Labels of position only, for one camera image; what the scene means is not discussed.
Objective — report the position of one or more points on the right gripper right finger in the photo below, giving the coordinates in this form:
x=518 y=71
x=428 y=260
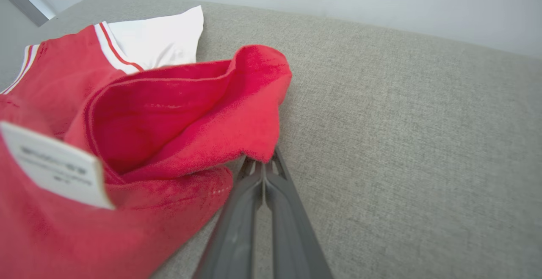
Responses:
x=292 y=236

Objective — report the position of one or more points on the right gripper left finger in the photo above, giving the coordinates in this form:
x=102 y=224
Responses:
x=237 y=228

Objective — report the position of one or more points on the red jersey with black lettering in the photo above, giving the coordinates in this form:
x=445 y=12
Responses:
x=178 y=114

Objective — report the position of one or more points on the grey fabric sofa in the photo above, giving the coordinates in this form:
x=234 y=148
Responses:
x=402 y=143

